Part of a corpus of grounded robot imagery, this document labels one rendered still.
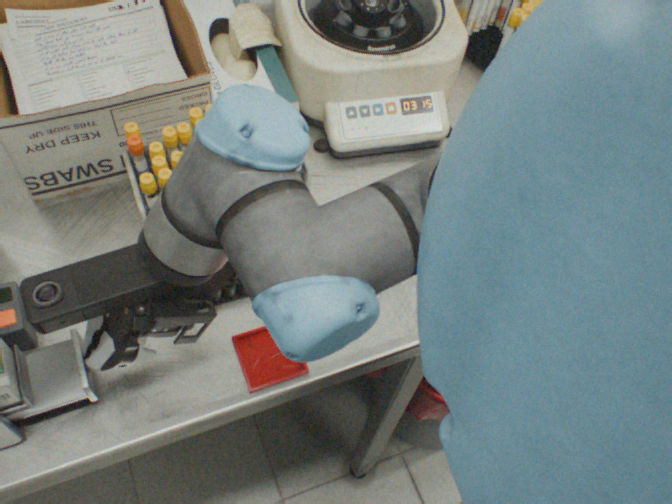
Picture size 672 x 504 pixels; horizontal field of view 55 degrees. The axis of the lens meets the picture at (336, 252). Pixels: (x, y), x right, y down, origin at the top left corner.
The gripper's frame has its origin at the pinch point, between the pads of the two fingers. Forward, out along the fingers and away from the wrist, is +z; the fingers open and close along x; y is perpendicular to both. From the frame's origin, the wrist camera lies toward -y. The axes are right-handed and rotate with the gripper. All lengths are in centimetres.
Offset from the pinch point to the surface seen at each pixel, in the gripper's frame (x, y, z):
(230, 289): 4.3, 15.0, -6.1
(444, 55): 23, 41, -31
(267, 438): 11, 65, 69
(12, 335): 5.6, -5.5, 3.7
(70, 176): 25.1, 2.8, 0.0
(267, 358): -4.1, 17.5, -4.9
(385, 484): -9, 84, 58
